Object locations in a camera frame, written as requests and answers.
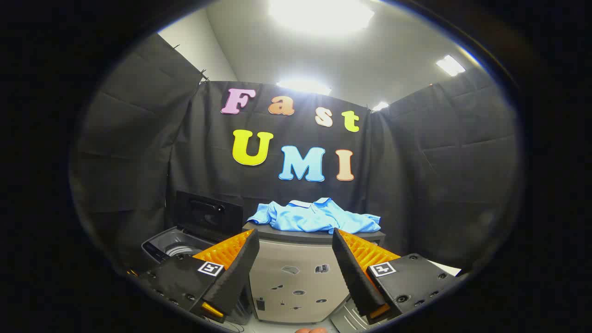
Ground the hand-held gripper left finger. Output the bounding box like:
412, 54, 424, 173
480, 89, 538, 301
138, 229, 260, 323

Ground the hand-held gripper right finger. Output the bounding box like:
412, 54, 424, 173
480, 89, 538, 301
331, 228, 463, 325

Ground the light blue polo shirt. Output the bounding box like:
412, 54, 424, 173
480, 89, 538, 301
247, 197, 382, 234

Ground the grey cabinet with dark top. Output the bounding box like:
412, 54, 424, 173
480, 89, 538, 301
242, 221, 386, 324

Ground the black backdrop cloth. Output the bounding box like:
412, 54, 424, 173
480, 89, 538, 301
69, 32, 518, 278

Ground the large round ceiling light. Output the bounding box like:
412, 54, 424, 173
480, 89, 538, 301
267, 0, 375, 34

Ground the thin black cable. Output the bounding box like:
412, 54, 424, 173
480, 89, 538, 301
217, 318, 246, 333

